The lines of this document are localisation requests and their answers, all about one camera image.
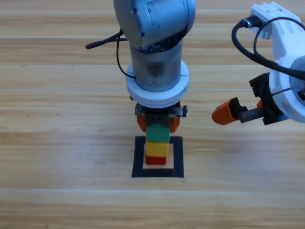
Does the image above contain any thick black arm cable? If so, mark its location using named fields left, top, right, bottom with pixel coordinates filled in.
left=231, top=16, right=305, bottom=81

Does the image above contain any yellow wooden block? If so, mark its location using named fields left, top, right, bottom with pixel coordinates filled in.
left=145, top=140, right=169, bottom=158

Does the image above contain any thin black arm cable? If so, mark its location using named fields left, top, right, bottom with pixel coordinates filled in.
left=253, top=16, right=305, bottom=96

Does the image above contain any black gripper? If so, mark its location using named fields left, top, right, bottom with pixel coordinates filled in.
left=130, top=95, right=188, bottom=133
left=211, top=73, right=286, bottom=126

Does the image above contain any red wooden block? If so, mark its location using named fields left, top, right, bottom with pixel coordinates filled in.
left=145, top=156, right=167, bottom=166

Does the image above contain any black tape square outline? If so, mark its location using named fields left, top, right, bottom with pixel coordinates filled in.
left=131, top=135, right=184, bottom=179

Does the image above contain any green wooden block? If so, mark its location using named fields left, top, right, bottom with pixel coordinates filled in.
left=145, top=124, right=170, bottom=143

